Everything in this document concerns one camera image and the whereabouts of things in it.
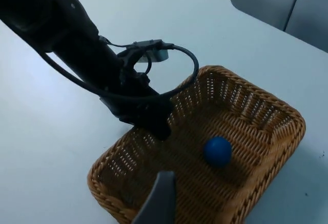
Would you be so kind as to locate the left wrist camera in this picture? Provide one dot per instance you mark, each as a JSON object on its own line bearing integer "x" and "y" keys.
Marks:
{"x": 153, "y": 51}

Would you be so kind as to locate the brown wicker basket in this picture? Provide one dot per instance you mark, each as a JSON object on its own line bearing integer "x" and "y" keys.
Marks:
{"x": 230, "y": 121}

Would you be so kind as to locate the blue ball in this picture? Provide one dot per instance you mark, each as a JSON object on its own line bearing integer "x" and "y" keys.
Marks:
{"x": 217, "y": 152}

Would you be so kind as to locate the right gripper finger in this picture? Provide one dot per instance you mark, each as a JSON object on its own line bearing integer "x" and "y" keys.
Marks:
{"x": 159, "y": 201}

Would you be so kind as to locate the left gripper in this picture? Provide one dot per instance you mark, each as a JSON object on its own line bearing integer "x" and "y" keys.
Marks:
{"x": 128, "y": 98}

